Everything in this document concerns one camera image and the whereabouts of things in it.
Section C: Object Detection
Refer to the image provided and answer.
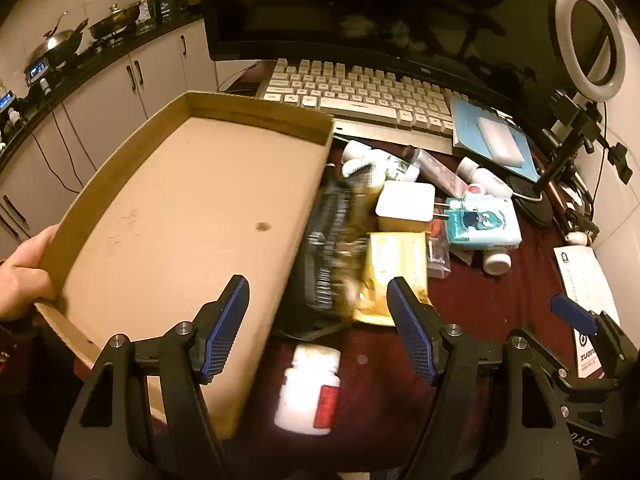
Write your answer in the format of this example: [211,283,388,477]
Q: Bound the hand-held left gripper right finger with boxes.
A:
[386,276,581,480]

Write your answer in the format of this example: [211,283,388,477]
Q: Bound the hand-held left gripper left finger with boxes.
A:
[52,275,251,480]

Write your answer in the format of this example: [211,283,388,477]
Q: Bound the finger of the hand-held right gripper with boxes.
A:
[550,294,640,380]

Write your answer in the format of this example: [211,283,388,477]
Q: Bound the yellow foil packet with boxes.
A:
[352,231,431,327]

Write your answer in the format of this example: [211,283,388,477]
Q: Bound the black snack bag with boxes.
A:
[295,167,386,321]

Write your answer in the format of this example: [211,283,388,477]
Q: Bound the blue cartoon tissue pack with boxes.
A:
[445,196,522,251]

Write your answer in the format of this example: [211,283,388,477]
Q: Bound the white power adapter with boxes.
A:
[375,181,437,233]

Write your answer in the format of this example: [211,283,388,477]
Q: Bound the shallow cardboard box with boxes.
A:
[34,91,335,440]

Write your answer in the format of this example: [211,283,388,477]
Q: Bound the white printed leaflet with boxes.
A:
[553,246,621,376]

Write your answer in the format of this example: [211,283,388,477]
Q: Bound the white pill bottle red label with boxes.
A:
[273,345,342,436]

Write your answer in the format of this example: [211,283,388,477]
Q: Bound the black round stand base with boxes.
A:
[514,175,554,229]

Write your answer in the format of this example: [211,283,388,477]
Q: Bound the white bottle green label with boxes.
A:
[372,152,421,183]

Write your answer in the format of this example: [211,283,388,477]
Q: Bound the white soft packet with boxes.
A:
[476,116,526,167]

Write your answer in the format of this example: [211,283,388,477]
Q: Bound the silver flat stand base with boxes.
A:
[332,119,453,156]

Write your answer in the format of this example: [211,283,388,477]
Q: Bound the blue notebook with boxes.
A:
[449,96,541,183]

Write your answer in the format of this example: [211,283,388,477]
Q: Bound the white keyboard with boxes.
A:
[256,58,468,137]

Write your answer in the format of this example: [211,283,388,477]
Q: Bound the white kitchen cabinets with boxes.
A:
[0,20,261,261]

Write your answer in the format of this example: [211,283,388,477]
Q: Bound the black kitchen countertop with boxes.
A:
[0,7,206,171]

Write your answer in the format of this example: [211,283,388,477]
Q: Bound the dark frying pan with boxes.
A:
[89,2,143,41]

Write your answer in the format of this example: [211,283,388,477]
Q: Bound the black computer monitor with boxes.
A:
[198,0,551,111]

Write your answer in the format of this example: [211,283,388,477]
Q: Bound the steel wok with lid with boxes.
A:
[24,11,90,68]

